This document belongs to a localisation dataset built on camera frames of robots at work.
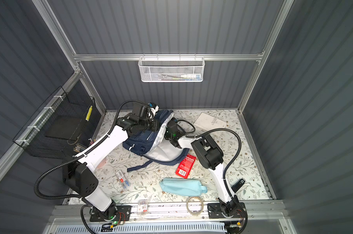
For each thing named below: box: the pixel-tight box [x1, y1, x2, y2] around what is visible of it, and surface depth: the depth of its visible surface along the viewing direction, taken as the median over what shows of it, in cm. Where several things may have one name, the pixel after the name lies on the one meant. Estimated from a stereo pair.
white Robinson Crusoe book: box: [193, 112, 228, 132], surface depth 112 cm
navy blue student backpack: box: [122, 109, 190, 173], surface depth 90 cm
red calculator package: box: [175, 153, 197, 179], surface depth 91 cm
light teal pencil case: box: [159, 177, 208, 196], surface depth 80 cm
